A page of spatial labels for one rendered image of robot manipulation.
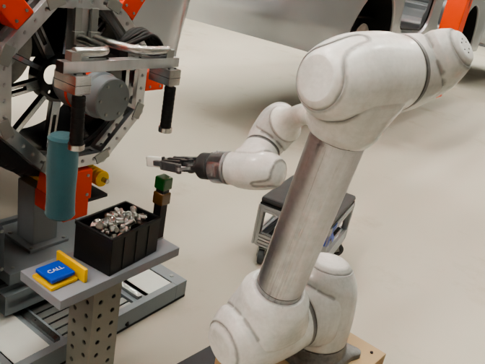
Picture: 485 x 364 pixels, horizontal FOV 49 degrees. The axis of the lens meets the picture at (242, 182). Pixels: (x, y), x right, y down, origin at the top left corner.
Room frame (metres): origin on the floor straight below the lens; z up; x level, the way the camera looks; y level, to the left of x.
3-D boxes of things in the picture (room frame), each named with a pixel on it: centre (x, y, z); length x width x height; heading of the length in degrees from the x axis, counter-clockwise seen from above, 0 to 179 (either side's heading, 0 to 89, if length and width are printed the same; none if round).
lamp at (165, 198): (1.45, 0.23, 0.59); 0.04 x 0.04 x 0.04; 58
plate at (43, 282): (1.14, 0.43, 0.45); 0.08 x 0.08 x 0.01; 58
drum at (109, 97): (1.54, 0.50, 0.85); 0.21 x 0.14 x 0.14; 58
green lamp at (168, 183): (1.45, 0.23, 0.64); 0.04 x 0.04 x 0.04; 58
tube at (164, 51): (1.60, 0.41, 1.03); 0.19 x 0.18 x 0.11; 58
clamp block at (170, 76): (1.62, 0.30, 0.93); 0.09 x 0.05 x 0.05; 58
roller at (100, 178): (1.74, 0.58, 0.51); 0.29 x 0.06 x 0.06; 58
